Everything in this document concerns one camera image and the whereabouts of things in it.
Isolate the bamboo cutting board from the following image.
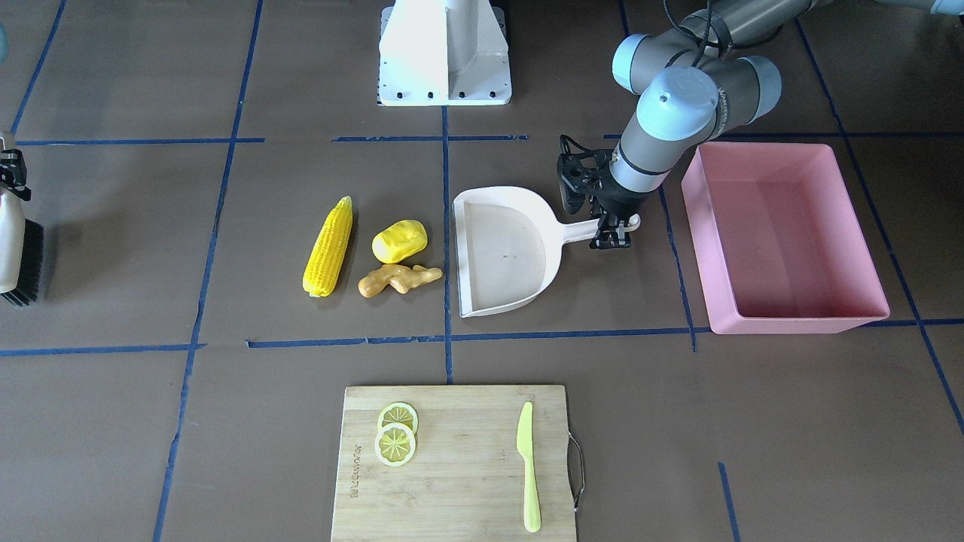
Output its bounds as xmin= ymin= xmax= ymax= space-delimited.
xmin=331 ymin=385 xmax=578 ymax=541

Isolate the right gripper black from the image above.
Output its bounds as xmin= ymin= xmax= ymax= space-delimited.
xmin=1 ymin=150 xmax=32 ymax=202

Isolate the upper lemon slice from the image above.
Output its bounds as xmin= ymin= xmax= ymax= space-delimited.
xmin=377 ymin=402 xmax=419 ymax=434

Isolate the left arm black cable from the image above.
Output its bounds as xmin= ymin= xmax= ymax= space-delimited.
xmin=663 ymin=0 xmax=735 ymax=69

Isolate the lower lemon slice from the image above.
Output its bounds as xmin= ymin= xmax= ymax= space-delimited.
xmin=373 ymin=422 xmax=417 ymax=467

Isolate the pink plastic bin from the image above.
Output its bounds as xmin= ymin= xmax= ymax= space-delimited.
xmin=682 ymin=143 xmax=889 ymax=335

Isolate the beige hand brush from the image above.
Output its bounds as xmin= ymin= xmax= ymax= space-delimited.
xmin=1 ymin=189 xmax=44 ymax=306

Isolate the yellow toy corn cob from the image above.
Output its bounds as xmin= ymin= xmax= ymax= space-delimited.
xmin=302 ymin=196 xmax=354 ymax=297

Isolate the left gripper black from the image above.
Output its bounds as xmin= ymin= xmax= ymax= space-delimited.
xmin=589 ymin=176 xmax=655 ymax=250

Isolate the yellow-green plastic knife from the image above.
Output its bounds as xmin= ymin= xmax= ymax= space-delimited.
xmin=516 ymin=401 xmax=543 ymax=533

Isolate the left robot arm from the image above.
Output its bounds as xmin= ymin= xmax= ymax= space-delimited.
xmin=569 ymin=1 xmax=823 ymax=249

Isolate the lemon slice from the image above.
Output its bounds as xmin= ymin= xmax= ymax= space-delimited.
xmin=377 ymin=402 xmax=419 ymax=434
xmin=373 ymin=422 xmax=417 ymax=467

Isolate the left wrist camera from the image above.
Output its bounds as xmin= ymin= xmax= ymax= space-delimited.
xmin=557 ymin=134 xmax=613 ymax=220

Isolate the yellow toy potato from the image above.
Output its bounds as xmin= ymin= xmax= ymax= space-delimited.
xmin=371 ymin=219 xmax=429 ymax=264

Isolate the brown toy ginger root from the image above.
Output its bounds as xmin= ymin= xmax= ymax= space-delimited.
xmin=358 ymin=264 xmax=444 ymax=298

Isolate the beige dustpan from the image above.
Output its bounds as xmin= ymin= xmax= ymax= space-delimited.
xmin=453 ymin=186 xmax=598 ymax=318

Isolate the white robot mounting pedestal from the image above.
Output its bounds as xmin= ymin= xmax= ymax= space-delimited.
xmin=377 ymin=1 xmax=513 ymax=107

